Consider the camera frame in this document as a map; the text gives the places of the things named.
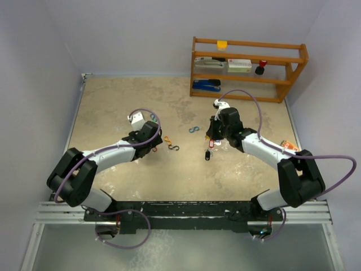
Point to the yellow lid jar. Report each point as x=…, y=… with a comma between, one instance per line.
x=222, y=45

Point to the red black stamp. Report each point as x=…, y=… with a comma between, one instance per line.
x=261, y=67

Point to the grey stapler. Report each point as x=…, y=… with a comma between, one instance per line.
x=209, y=62

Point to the teal S carabiner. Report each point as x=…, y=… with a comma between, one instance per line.
x=153, y=118

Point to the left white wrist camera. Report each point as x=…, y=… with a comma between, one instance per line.
x=136, y=120

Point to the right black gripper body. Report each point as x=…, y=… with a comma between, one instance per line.
x=218, y=130

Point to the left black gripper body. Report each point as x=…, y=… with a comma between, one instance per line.
x=155, y=142

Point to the silver key black tag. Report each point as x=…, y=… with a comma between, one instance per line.
x=212, y=150

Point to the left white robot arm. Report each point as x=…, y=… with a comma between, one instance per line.
x=72, y=178

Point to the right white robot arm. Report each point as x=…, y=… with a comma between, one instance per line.
x=299, y=178

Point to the wooden shelf rack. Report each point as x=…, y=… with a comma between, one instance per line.
x=280, y=71

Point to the black S carabiner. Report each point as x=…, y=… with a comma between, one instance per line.
x=171, y=147

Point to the blue stapler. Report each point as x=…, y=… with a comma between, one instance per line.
x=213, y=85

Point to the orange packet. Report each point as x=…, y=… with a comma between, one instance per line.
x=289, y=145

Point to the orange S carabiner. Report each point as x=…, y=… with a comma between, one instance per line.
x=167, y=140

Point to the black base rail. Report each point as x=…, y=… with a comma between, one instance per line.
x=235, y=216

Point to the blue S carabiner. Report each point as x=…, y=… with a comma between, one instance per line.
x=194, y=129

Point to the white cardboard box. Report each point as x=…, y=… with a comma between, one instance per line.
x=239, y=65

